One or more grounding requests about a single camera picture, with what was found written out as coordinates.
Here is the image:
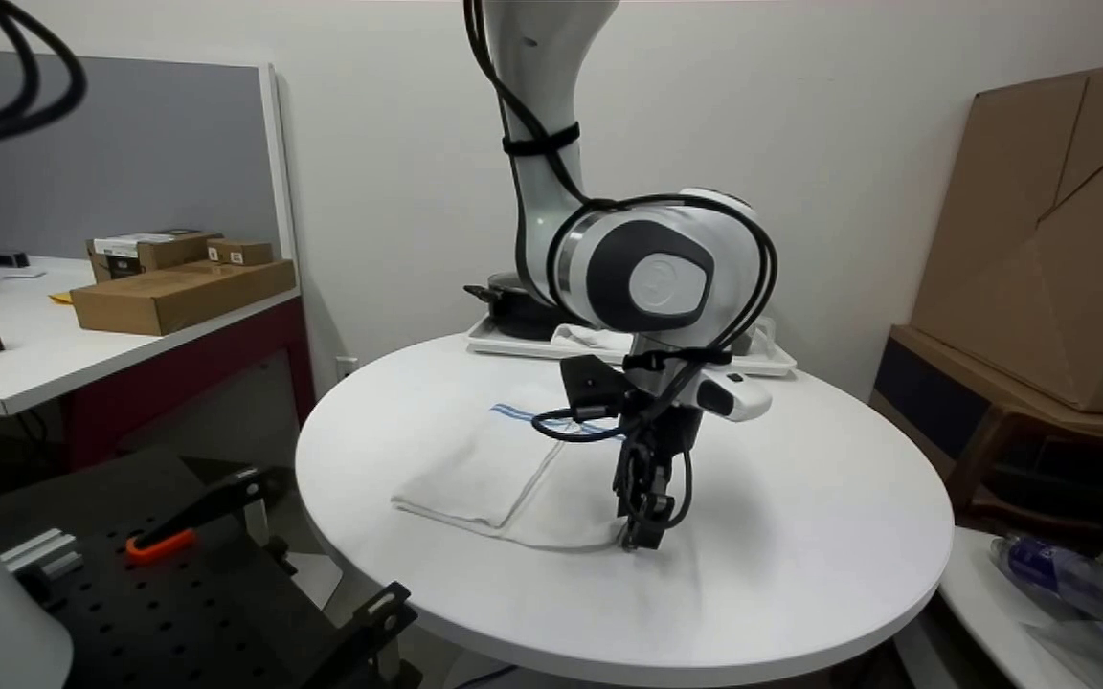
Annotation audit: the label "small open cardboard box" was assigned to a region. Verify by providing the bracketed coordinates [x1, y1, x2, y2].
[86, 224, 226, 288]

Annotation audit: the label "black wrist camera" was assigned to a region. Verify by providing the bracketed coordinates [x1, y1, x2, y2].
[556, 352, 640, 426]

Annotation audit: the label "dark wooden stand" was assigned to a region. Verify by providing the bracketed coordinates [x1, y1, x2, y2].
[865, 322, 1103, 555]

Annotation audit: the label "black clamp with orange handle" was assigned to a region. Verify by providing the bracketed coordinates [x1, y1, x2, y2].
[119, 464, 294, 572]

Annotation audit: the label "grey partition panel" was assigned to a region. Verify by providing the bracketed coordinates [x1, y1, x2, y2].
[0, 45, 294, 266]

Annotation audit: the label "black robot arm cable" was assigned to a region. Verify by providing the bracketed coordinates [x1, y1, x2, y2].
[455, 0, 784, 449]

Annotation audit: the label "white desk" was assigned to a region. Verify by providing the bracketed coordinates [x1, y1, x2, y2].
[0, 253, 322, 478]

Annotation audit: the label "white rectangular tray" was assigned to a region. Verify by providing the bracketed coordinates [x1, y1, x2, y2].
[462, 317, 802, 381]

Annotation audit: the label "aluminium bracket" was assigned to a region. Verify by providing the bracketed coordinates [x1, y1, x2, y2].
[0, 524, 87, 576]

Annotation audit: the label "black toggle clamp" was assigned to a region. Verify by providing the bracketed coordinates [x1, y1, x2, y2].
[318, 576, 423, 689]

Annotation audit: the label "thick black hoses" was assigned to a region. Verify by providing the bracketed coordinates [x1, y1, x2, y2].
[0, 0, 91, 163]

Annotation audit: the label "white towel with blue stripes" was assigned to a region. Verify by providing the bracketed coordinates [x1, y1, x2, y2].
[390, 395, 708, 557]

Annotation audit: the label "large brown cardboard box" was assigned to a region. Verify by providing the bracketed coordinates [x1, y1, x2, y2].
[907, 54, 1103, 419]

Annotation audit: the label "black perforated board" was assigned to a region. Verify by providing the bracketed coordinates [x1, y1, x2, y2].
[0, 444, 423, 689]

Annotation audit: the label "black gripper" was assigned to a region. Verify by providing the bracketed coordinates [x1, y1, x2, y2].
[611, 404, 708, 555]

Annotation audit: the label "small brown cardboard block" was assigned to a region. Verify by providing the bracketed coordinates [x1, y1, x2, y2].
[203, 232, 284, 270]

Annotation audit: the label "clear plastic bag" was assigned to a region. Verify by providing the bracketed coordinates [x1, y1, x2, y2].
[992, 514, 1103, 676]

